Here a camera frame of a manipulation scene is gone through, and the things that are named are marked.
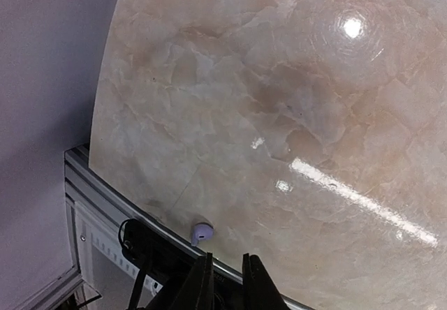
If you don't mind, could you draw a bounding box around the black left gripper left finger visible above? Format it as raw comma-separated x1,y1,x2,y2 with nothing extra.
145,253,214,310

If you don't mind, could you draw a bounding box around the aluminium front rail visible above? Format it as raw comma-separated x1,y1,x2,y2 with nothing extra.
24,145,302,309

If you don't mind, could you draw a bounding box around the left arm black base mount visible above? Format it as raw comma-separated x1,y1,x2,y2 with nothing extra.
118,219,245,310

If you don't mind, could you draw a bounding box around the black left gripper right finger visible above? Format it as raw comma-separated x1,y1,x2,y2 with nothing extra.
242,253,288,310

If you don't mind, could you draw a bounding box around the purple earbud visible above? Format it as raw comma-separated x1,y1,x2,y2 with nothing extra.
191,223,214,246

